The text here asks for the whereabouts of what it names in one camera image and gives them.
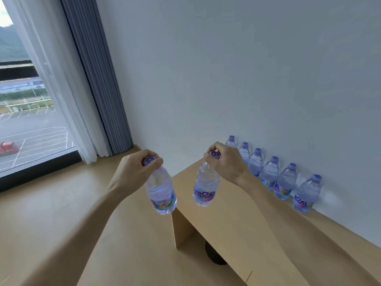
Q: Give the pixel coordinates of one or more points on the person's right hand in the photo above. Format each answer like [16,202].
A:
[229,163]

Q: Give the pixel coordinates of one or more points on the person's left hand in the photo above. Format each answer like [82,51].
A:
[134,172]

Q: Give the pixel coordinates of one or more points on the clear water bottle purple cap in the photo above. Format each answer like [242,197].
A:
[205,187]
[160,193]

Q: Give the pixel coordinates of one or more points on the row of water bottles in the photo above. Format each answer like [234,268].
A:
[306,193]

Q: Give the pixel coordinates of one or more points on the person's right forearm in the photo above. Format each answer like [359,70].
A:
[303,241]

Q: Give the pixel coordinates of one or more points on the person's left forearm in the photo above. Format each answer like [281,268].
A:
[80,235]

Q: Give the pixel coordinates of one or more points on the wooden table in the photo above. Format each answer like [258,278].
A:
[238,229]

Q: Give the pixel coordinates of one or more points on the black round bin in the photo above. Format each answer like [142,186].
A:
[215,254]

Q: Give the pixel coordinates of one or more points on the grey curtain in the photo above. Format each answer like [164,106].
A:
[101,86]

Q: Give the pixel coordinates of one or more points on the large glass window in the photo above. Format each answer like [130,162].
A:
[29,131]

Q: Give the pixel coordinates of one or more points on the white sheer curtain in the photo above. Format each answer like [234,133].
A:
[59,86]

